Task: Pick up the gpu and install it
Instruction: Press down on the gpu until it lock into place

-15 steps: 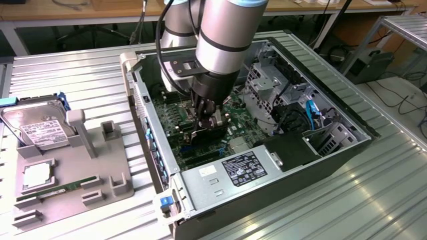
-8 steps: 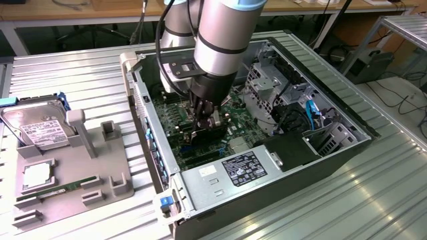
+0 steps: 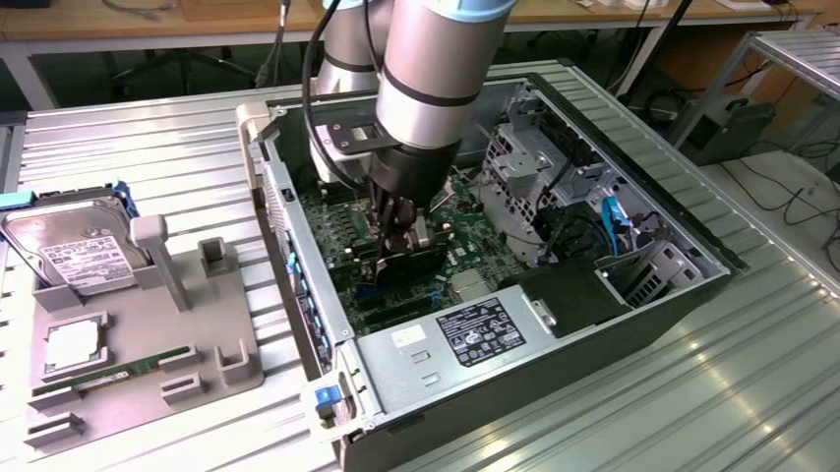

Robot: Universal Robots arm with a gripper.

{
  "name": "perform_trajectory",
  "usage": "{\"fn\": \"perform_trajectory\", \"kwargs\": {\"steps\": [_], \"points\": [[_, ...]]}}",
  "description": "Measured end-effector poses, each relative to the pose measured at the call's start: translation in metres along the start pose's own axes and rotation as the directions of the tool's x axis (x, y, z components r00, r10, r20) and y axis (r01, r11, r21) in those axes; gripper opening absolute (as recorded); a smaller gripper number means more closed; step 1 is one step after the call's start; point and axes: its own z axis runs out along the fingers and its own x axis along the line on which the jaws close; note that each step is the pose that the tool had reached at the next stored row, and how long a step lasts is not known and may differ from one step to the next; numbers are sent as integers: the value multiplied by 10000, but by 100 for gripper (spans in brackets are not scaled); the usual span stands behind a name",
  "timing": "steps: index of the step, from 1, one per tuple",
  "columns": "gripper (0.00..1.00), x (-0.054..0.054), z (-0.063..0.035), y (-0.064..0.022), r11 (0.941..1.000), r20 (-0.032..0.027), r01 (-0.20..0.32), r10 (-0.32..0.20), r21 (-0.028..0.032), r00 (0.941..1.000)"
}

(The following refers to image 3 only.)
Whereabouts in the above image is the black plastic shroud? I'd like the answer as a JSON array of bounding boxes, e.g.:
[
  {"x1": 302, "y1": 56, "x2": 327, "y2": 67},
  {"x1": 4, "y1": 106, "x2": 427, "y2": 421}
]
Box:
[{"x1": 496, "y1": 258, "x2": 637, "y2": 339}]

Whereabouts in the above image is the black office chair base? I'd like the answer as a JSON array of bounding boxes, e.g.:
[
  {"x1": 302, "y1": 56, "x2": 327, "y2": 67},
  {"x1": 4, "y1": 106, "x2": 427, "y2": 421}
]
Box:
[{"x1": 109, "y1": 45, "x2": 259, "y2": 90}]

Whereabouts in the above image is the black cable on table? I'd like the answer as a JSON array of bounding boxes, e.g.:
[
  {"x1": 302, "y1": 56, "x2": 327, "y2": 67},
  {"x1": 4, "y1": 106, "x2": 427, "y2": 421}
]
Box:
[{"x1": 717, "y1": 160, "x2": 840, "y2": 228}]

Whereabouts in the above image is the aluminium frame table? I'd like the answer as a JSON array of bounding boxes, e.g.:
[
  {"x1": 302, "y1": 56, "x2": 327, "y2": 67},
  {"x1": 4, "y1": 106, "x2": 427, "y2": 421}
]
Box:
[{"x1": 674, "y1": 29, "x2": 840, "y2": 148}]

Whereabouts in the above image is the black expansion slot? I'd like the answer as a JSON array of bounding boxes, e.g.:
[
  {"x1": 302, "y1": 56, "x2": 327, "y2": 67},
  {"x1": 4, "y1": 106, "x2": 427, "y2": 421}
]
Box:
[{"x1": 359, "y1": 296, "x2": 435, "y2": 326}]

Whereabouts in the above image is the silver CPU chip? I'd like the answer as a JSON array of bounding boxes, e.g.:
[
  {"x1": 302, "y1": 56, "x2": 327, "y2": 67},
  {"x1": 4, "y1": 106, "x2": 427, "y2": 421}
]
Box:
[{"x1": 42, "y1": 325, "x2": 108, "y2": 369}]

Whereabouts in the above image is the black box with handle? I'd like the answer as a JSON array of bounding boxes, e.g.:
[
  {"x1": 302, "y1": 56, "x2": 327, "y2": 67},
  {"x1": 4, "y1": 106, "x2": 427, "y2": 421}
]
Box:
[{"x1": 681, "y1": 97, "x2": 777, "y2": 167}]

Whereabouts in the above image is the silver metal disk bay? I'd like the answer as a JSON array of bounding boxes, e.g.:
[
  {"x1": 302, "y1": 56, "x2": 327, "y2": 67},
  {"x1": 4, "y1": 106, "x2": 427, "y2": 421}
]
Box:
[{"x1": 482, "y1": 122, "x2": 573, "y2": 218}]

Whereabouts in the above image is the blue flat wire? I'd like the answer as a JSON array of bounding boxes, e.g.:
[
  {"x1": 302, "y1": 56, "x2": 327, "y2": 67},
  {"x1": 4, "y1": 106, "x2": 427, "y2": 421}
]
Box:
[{"x1": 598, "y1": 195, "x2": 633, "y2": 261}]

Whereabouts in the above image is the green motherboard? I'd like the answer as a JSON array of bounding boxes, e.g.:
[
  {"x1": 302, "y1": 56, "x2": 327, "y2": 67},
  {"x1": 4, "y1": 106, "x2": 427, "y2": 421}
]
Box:
[{"x1": 298, "y1": 169, "x2": 526, "y2": 330}]

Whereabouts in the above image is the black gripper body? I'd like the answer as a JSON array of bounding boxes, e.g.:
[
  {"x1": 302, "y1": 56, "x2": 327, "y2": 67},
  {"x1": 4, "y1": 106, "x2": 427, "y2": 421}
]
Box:
[{"x1": 368, "y1": 140, "x2": 463, "y2": 211}]

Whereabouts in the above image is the silver hard disk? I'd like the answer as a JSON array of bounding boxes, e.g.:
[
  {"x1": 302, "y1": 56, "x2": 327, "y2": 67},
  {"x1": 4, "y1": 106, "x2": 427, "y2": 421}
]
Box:
[{"x1": 0, "y1": 196, "x2": 156, "y2": 297}]

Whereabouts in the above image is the grey plastic parts rack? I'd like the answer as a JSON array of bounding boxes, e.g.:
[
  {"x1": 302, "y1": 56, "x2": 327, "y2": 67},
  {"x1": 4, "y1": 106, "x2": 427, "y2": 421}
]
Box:
[{"x1": 22, "y1": 213, "x2": 265, "y2": 451}]

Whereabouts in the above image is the silver power supply unit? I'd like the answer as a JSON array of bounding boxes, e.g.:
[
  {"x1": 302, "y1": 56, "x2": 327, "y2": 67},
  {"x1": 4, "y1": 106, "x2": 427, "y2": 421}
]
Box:
[{"x1": 352, "y1": 284, "x2": 561, "y2": 414}]

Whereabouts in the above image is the silver chipset heatsink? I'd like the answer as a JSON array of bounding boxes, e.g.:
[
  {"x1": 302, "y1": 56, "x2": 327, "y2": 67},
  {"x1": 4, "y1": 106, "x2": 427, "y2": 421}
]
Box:
[{"x1": 448, "y1": 274, "x2": 492, "y2": 302}]

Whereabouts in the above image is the black open PC case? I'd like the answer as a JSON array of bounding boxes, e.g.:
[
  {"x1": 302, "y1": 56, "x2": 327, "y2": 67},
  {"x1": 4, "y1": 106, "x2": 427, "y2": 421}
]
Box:
[{"x1": 233, "y1": 71, "x2": 749, "y2": 472}]

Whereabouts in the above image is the wooden desk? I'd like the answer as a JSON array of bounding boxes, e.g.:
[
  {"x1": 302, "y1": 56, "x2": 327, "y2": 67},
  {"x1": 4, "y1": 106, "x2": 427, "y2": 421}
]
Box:
[{"x1": 0, "y1": 0, "x2": 826, "y2": 109}]

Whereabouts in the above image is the blue plastic disk carrier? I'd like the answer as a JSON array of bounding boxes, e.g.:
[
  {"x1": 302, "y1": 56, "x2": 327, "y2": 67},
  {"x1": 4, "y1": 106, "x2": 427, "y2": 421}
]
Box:
[{"x1": 0, "y1": 180, "x2": 143, "y2": 223}]

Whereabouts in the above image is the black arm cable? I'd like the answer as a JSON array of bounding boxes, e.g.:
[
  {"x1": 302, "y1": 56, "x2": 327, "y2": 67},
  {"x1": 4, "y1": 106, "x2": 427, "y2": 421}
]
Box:
[{"x1": 299, "y1": 0, "x2": 370, "y2": 189}]

